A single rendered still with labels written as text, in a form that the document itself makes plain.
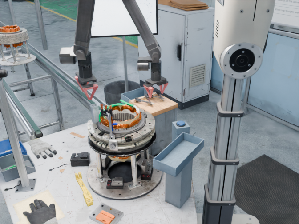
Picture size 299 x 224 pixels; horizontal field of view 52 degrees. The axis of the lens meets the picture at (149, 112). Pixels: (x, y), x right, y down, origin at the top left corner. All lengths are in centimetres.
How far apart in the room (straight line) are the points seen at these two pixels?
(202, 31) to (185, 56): 35
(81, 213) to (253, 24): 105
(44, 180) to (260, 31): 123
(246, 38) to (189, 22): 239
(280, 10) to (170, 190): 241
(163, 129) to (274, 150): 187
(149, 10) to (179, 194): 146
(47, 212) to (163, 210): 51
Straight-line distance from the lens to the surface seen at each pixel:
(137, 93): 187
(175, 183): 136
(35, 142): 198
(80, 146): 188
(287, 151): 337
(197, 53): 375
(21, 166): 160
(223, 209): 170
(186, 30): 356
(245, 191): 275
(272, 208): 267
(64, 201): 154
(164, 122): 167
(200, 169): 292
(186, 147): 139
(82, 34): 118
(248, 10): 115
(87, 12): 111
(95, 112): 143
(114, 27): 238
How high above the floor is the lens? 181
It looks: 28 degrees down
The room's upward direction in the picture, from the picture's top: 1 degrees counter-clockwise
